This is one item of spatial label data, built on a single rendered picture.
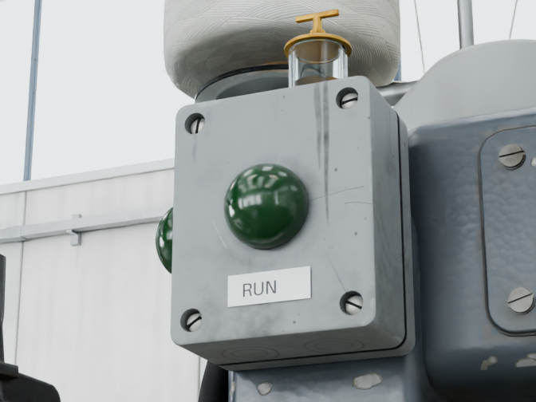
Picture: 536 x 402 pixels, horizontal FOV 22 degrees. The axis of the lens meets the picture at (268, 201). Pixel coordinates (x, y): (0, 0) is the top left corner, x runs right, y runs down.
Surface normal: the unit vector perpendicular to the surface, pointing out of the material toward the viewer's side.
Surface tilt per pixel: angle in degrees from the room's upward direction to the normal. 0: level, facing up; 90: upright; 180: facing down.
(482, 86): 90
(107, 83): 90
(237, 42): 177
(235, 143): 90
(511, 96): 90
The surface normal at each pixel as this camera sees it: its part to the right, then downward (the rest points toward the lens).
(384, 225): 0.92, -0.13
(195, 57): -0.03, 0.95
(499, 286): -0.38, -0.31
